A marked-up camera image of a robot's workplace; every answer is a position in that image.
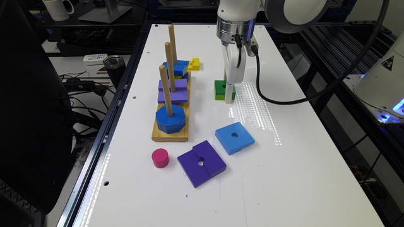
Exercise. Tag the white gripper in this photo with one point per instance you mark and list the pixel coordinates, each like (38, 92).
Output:
(234, 59)

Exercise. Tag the green wooden block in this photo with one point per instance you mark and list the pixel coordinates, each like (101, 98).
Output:
(220, 86)

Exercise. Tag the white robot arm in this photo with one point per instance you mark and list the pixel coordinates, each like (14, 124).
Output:
(235, 26)

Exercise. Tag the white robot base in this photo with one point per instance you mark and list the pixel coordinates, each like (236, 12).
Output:
(380, 89)

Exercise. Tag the yellow wooden block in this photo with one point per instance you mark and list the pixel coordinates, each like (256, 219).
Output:
(194, 65)

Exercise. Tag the blue block on far peg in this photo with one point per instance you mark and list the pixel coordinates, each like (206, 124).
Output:
(180, 68)

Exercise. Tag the purple block on peg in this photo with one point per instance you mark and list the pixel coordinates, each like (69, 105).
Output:
(180, 96)

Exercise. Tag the light blue square block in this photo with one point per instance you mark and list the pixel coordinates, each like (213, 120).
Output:
(234, 137)

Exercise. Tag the blue octagon block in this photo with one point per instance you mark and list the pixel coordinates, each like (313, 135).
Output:
(171, 124)

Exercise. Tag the purple square block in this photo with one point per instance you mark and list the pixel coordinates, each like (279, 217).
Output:
(201, 163)

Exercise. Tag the pink cylinder block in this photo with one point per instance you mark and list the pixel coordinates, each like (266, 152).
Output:
(160, 158)

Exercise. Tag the middle wooden peg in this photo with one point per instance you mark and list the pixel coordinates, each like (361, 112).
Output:
(170, 66)

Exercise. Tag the wooden peg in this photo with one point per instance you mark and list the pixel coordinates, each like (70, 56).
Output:
(173, 44)
(170, 66)
(166, 90)

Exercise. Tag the near wooden peg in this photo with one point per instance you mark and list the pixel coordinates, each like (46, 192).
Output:
(166, 90)

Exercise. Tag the far wooden peg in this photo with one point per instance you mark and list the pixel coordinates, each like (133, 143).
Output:
(173, 44)

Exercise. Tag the wooden peg base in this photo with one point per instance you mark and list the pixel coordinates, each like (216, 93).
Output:
(181, 136)

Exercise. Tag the black tumbler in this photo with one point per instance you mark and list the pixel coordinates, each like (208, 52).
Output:
(115, 67)

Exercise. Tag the monitor stand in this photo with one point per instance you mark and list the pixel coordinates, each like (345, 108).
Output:
(108, 14)

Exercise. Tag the white remote control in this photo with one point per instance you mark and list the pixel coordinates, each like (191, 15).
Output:
(94, 59)

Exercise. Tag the white mug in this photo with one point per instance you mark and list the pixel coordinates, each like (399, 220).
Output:
(57, 9)

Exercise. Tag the black chair back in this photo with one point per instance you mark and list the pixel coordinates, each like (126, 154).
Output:
(36, 136)

